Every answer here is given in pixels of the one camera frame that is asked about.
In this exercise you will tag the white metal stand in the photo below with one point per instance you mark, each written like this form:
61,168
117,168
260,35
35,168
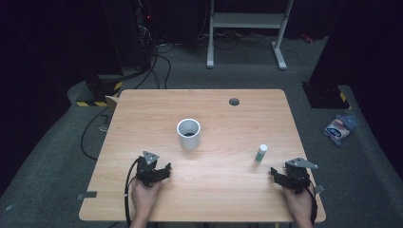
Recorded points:
247,20

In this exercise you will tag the small red object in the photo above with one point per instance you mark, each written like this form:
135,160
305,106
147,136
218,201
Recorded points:
306,38

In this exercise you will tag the white cup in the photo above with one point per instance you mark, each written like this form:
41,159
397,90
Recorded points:
188,134

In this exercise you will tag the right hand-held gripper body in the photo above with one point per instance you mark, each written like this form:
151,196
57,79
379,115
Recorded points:
297,175

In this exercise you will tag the grey tape strip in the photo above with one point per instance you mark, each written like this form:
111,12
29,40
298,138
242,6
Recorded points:
87,195
319,189

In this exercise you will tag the person's left hand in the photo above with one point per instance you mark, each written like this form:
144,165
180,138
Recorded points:
144,198

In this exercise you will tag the dark equipment rack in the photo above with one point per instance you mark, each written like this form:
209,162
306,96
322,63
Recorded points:
139,31

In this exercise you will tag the person's right hand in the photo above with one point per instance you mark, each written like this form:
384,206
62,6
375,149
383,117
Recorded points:
297,204

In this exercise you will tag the black stand base striped edge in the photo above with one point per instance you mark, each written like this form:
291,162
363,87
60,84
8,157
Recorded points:
96,91
326,95

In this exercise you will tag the blue white plastic packet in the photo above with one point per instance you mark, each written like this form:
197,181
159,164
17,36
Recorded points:
339,129

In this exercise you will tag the small white green-capped bottle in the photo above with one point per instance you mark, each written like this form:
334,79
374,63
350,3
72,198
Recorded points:
261,153

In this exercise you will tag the brown cardboard piece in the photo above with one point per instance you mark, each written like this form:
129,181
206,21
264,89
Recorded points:
112,102

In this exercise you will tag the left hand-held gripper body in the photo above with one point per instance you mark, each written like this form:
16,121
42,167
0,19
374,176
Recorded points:
146,169

